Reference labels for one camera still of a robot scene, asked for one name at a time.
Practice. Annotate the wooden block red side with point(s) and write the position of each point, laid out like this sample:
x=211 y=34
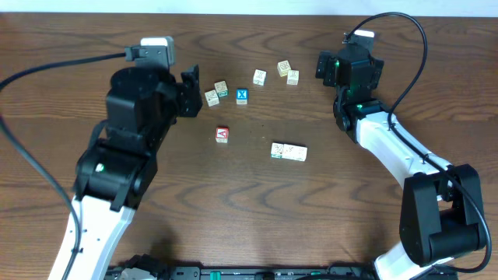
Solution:
x=293 y=77

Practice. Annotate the wooden block green L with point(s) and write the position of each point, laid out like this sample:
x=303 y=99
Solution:
x=300 y=153

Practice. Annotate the wooden block red A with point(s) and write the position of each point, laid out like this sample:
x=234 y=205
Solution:
x=222 y=135

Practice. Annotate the wooden block yellow side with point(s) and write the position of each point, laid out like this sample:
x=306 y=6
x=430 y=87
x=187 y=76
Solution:
x=283 y=68

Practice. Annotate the wooden block yellow violin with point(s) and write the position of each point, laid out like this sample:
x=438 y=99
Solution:
x=288 y=151

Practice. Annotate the wooden block umbrella drawing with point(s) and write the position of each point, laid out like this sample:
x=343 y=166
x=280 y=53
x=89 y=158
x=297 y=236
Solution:
x=259 y=77

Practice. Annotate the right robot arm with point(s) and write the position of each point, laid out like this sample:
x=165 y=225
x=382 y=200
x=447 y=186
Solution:
x=442 y=215

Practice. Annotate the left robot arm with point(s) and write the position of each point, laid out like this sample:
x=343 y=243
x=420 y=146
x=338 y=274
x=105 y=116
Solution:
x=120 y=162

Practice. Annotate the wooden block green letter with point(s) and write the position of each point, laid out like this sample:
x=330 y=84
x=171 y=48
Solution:
x=212 y=98

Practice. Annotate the wooden block blue X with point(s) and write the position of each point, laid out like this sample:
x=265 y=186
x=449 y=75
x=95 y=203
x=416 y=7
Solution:
x=241 y=96

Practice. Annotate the wooden block green edge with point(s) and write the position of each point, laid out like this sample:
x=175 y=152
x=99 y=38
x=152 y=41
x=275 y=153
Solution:
x=277 y=150

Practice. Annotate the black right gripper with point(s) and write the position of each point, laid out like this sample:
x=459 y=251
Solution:
x=331 y=64

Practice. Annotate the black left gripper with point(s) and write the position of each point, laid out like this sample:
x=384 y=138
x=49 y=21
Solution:
x=184 y=109

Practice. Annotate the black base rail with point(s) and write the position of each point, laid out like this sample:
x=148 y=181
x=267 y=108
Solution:
x=147 y=267

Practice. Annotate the wooden block green side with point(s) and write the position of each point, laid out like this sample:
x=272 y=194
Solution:
x=221 y=88

